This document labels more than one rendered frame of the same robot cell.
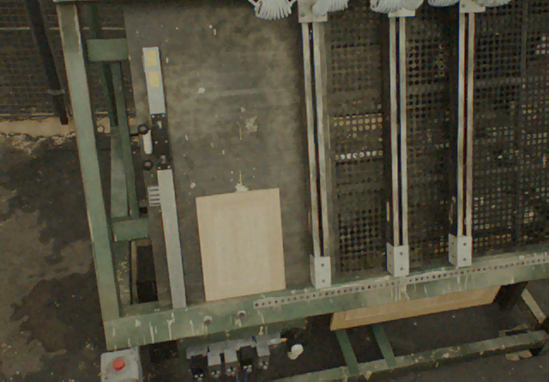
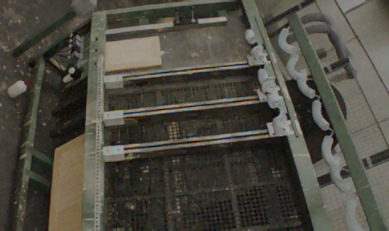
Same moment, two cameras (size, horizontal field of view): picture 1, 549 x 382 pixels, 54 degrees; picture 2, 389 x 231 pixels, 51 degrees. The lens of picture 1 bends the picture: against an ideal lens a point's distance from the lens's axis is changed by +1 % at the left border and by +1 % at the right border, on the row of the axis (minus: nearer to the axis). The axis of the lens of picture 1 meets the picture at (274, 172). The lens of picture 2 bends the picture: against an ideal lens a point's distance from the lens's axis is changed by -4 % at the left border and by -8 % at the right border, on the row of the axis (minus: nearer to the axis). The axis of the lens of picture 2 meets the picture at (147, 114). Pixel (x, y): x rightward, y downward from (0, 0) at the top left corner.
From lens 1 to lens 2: 2.68 m
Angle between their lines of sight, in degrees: 52
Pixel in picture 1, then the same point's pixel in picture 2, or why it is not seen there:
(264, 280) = (111, 62)
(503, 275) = (89, 181)
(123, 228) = (144, 21)
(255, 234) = (137, 57)
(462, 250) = (114, 148)
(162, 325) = (99, 26)
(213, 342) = (83, 46)
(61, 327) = not seen: hidden behind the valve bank
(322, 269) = (115, 78)
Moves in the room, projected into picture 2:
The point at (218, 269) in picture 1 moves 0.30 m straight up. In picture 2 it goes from (121, 45) to (153, 26)
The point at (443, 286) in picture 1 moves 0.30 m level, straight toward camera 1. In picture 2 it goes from (90, 143) to (67, 100)
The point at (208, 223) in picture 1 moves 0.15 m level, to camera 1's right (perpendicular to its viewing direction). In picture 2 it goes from (145, 40) to (143, 50)
